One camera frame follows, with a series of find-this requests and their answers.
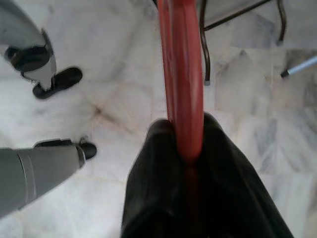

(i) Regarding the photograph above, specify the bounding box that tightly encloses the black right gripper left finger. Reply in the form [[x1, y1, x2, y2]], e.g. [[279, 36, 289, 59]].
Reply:
[[121, 118, 191, 238]]

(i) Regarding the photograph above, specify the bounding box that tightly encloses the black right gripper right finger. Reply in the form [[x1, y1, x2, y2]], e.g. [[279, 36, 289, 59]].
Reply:
[[192, 113, 295, 238]]

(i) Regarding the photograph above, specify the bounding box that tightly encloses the red plastic hanger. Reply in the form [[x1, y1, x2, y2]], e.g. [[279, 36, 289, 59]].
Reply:
[[157, 0, 207, 224]]

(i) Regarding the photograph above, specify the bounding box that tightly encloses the marble top folding table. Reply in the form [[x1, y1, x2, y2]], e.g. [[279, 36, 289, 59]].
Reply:
[[200, 0, 288, 86]]

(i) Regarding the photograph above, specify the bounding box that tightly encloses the silver left robot leg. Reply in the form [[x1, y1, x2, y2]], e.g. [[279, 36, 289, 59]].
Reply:
[[0, 0, 84, 100]]

